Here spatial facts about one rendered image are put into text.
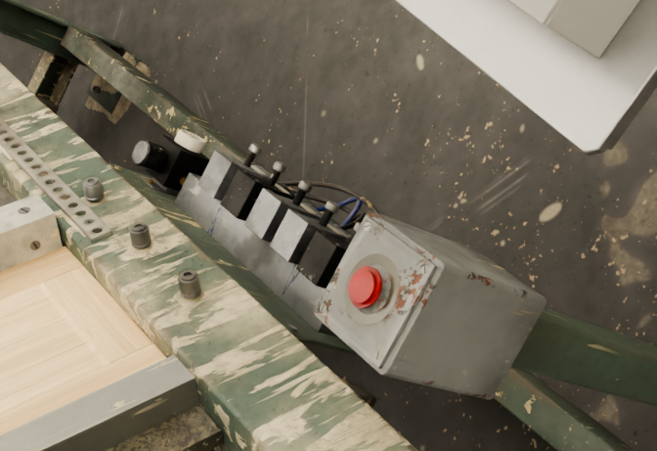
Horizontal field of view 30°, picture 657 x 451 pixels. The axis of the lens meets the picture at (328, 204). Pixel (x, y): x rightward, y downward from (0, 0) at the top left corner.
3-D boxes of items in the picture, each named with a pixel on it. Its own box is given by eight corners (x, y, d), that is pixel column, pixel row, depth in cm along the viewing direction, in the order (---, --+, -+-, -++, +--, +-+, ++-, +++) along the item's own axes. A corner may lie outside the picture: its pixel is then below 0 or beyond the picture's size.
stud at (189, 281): (205, 295, 144) (201, 275, 143) (187, 303, 143) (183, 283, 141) (195, 286, 146) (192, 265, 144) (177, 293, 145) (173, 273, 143)
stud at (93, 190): (107, 200, 164) (104, 181, 162) (90, 205, 162) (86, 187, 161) (100, 192, 165) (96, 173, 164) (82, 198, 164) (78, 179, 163)
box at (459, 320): (554, 301, 122) (441, 263, 110) (497, 403, 124) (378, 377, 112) (477, 248, 131) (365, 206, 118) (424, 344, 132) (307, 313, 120)
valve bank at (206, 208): (475, 274, 153) (345, 228, 137) (421, 371, 155) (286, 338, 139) (268, 124, 189) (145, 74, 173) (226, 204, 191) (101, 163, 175)
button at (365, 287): (398, 282, 114) (383, 277, 112) (378, 319, 114) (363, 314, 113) (373, 262, 117) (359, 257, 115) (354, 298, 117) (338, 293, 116)
